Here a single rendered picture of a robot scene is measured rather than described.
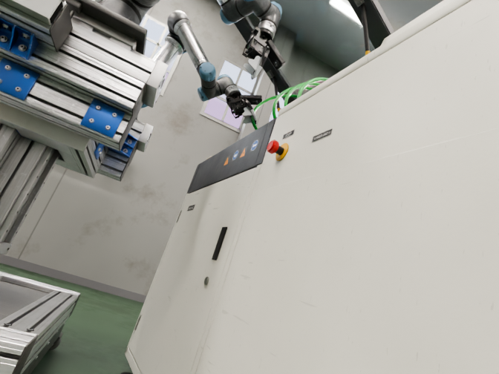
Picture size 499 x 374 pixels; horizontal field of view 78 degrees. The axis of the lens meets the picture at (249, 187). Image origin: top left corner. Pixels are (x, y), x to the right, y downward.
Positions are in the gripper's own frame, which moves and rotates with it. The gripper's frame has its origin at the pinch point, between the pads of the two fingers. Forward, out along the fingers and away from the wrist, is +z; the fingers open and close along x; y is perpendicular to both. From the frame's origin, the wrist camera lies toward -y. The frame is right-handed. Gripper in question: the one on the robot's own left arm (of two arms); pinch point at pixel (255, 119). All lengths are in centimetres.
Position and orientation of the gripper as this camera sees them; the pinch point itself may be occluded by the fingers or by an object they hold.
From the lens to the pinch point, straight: 151.6
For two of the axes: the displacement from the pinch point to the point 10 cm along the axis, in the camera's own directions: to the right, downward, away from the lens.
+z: 4.4, 7.5, -4.9
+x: -0.2, -5.4, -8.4
